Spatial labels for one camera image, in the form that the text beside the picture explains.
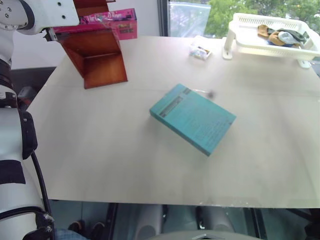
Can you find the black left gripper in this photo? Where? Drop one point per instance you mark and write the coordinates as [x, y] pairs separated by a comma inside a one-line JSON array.
[[50, 34]]

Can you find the pink box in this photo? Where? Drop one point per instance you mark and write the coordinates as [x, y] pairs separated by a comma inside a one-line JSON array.
[[120, 23]]

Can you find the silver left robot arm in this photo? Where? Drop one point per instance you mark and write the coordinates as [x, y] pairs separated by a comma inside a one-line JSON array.
[[10, 130]]

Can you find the wooden bookshelf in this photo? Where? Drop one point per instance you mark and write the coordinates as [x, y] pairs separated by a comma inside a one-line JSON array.
[[100, 57]]

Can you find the teal book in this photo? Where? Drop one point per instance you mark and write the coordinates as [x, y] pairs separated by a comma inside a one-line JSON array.
[[193, 118]]

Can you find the black shoe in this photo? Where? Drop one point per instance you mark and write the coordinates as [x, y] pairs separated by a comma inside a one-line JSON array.
[[98, 228], [77, 225]]

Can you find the blue jeans leg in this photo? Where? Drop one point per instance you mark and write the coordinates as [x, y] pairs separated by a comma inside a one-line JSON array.
[[67, 235]]

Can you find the grey robot leg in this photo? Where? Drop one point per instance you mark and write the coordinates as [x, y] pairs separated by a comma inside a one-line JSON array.
[[217, 218], [150, 220]]

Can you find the brown sock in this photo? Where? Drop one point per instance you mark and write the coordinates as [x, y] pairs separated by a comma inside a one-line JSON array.
[[263, 30]]

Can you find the white plastic basket rack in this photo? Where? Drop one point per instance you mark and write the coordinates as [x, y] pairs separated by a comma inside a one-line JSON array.
[[272, 48]]

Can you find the orange sock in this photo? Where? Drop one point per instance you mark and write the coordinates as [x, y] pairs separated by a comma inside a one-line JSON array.
[[275, 38]]

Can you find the light blue sock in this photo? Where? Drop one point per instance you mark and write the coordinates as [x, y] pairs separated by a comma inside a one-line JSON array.
[[285, 37]]

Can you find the crumpled cloths in basket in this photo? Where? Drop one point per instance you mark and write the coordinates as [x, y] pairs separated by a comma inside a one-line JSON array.
[[296, 36]]

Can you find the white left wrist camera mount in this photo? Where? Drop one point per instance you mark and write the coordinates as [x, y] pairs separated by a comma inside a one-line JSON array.
[[53, 12]]

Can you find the black window frame post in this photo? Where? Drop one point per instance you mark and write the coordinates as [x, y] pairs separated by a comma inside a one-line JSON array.
[[163, 17]]

